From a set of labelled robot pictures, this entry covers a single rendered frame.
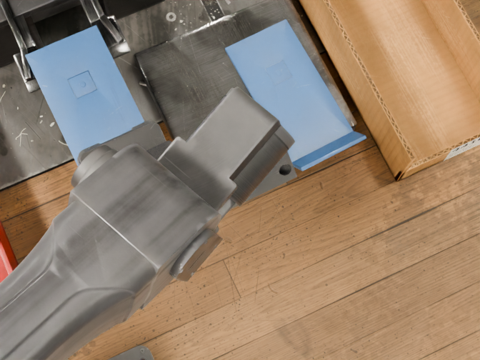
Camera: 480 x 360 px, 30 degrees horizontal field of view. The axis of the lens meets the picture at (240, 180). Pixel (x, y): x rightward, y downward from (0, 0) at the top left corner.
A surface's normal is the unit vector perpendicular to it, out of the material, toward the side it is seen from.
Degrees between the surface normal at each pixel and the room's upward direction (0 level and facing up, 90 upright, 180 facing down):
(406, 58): 0
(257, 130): 12
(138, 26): 0
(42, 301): 20
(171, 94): 0
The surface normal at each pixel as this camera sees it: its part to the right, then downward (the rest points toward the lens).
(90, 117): 0.06, -0.27
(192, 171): -0.11, -0.14
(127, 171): 0.25, -0.51
